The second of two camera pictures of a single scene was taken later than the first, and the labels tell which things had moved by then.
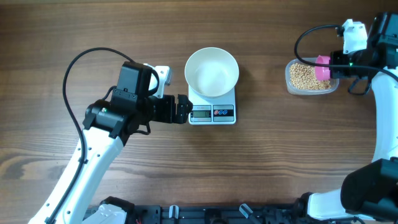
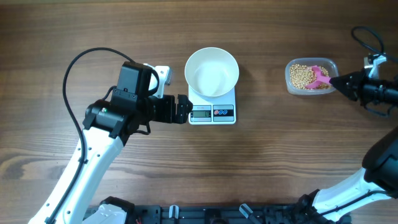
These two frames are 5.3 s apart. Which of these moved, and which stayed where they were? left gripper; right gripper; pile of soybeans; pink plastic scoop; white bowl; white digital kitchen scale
Moved: right gripper; pink plastic scoop
Stayed: left gripper; white bowl; pile of soybeans; white digital kitchen scale
